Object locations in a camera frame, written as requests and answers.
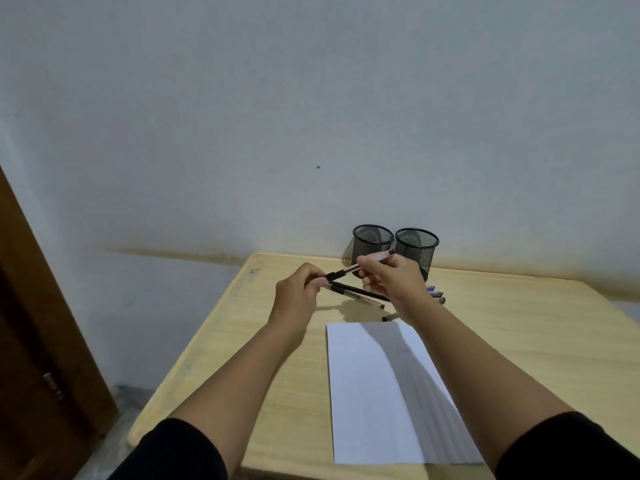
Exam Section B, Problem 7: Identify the person's right hand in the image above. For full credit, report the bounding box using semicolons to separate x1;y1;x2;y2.
355;253;437;327

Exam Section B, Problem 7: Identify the person's left hand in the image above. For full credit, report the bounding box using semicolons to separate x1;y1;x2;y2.
267;262;331;347

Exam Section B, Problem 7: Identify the smoky grey translucent pen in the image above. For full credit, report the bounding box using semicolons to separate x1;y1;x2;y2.
382;297;446;322

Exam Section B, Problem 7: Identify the matte black pen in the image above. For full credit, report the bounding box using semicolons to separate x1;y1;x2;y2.
329;281;391;302

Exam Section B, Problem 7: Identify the black mesh pen cup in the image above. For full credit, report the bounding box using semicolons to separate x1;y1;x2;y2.
394;227;441;283
351;224;395;269

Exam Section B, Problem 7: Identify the clear black gel pen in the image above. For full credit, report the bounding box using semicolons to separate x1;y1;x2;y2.
325;249;396;282
325;284;386;309

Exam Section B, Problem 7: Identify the white paper sheet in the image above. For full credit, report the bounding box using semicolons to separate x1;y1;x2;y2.
325;320;485;465

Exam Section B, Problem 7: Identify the person's left forearm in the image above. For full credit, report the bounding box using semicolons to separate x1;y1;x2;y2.
167;319;309;478

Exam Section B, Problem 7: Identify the person's right forearm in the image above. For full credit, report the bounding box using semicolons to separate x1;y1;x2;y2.
402;302;576;473

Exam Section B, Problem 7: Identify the person's right black sleeve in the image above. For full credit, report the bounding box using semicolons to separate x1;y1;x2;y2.
495;411;640;480

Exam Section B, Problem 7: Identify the brown wooden door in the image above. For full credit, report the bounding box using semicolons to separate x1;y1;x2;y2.
0;164;119;480

